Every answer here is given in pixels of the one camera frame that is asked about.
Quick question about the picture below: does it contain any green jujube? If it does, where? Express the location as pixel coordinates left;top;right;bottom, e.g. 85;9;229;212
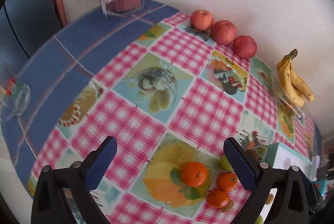
255;215;264;224
219;155;234;173

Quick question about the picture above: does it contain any red apple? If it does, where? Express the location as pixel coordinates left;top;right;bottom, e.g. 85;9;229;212
232;35;258;59
210;20;237;45

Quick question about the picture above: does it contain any banana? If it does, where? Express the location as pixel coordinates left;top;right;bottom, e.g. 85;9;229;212
289;48;314;103
276;48;305;107

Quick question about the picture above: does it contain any lower banana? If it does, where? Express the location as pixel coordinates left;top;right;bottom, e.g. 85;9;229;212
276;48;305;107

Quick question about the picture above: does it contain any orange tangerine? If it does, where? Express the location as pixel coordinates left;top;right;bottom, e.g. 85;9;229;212
181;162;208;187

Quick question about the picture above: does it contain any white power strip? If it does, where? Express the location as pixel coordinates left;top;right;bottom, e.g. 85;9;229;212
310;155;320;180

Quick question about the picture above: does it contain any small left apple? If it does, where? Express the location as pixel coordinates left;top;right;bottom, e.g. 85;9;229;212
190;10;214;32

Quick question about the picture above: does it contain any middle red apple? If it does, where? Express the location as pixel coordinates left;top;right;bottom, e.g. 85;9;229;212
210;20;237;45

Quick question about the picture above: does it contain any clear glass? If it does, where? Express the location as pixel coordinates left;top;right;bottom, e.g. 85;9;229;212
1;63;31;123

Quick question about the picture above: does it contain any white tray with teal rim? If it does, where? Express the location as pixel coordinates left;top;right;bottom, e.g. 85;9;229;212
260;143;311;223

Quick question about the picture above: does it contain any checkered fruit tablecloth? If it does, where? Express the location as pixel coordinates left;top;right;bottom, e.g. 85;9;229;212
27;12;315;223

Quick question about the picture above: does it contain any upper banana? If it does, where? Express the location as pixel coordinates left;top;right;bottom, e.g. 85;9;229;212
289;48;314;103

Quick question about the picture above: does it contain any right red apple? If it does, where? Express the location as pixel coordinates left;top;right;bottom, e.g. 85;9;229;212
232;35;258;59

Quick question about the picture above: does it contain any dark dried date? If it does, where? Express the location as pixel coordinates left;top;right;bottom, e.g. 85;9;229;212
246;149;259;162

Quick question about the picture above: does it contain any small tan longan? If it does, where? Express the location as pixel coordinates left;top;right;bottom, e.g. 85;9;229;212
265;194;274;205

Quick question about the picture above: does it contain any brown walnut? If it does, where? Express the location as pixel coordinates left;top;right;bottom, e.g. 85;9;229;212
220;199;234;213

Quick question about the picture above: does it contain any clear plastic fruit container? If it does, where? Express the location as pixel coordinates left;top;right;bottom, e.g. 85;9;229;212
270;70;306;118

